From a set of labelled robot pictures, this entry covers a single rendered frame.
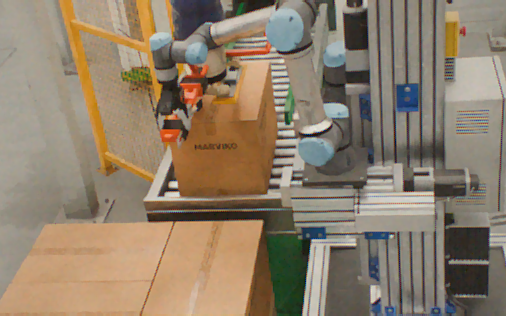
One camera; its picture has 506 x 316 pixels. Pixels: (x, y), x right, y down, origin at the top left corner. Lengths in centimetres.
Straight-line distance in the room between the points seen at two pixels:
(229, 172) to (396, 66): 106
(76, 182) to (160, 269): 139
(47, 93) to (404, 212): 222
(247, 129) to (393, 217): 92
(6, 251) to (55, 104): 88
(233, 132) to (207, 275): 64
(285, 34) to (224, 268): 115
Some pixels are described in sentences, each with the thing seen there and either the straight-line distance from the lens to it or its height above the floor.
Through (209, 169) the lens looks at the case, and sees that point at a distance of 357.
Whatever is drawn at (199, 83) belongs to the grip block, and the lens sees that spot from 313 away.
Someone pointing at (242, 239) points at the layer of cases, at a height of 54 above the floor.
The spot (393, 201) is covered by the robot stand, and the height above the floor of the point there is 96.
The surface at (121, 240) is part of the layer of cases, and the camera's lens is 353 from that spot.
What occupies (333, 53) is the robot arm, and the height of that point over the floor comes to 126.
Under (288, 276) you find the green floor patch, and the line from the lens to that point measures 402.
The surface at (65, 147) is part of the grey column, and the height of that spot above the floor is 49.
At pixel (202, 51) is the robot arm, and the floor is 151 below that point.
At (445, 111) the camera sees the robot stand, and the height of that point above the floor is 119.
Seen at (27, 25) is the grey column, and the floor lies 119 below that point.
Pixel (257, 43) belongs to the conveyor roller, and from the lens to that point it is 518.
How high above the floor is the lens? 255
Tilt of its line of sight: 30 degrees down
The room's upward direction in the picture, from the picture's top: 8 degrees counter-clockwise
